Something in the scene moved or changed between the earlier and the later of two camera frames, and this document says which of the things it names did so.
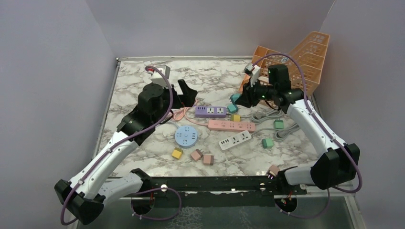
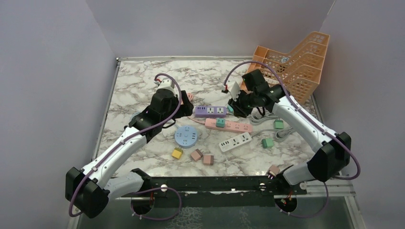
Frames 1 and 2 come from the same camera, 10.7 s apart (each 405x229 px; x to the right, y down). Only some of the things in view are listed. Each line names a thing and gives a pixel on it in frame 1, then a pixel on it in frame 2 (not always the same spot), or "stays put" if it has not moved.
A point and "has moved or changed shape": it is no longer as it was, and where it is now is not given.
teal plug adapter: x=232 y=108 stays put
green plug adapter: x=267 y=143 stays put
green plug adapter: x=278 y=124 stays put
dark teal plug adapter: x=233 y=97 has moved or changed shape
